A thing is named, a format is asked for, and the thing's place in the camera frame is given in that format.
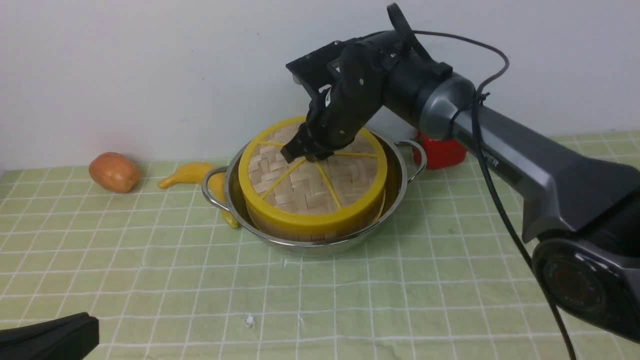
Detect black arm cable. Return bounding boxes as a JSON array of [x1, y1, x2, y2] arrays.
[[386, 2, 578, 360]]

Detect yellow banana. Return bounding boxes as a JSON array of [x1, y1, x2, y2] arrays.
[[157, 162, 226, 204]]

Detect yellow-rimmed bamboo steamer basket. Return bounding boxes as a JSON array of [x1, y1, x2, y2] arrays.
[[246, 191, 386, 242]]

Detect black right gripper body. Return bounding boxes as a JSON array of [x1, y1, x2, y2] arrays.
[[304, 39, 386, 151]]

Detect red bell pepper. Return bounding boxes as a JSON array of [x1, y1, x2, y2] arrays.
[[413, 131, 467, 170]]

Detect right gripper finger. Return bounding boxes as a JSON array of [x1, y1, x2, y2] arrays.
[[306, 146, 335, 162]]

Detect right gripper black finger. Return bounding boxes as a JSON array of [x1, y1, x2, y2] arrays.
[[279, 131, 313, 163]]

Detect yellow bamboo steamer lid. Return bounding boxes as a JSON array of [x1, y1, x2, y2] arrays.
[[238, 116, 388, 218]]

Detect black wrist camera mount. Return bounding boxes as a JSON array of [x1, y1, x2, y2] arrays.
[[285, 38, 357, 100]]

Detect orange-brown potato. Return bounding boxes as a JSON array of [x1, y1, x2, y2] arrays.
[[87, 152, 141, 194]]

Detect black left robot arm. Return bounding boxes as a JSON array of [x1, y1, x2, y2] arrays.
[[0, 312, 100, 360]]

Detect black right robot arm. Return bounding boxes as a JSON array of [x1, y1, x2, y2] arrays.
[[281, 30, 640, 343]]

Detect stainless steel pot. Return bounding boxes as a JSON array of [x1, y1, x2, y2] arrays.
[[200, 132, 427, 258]]

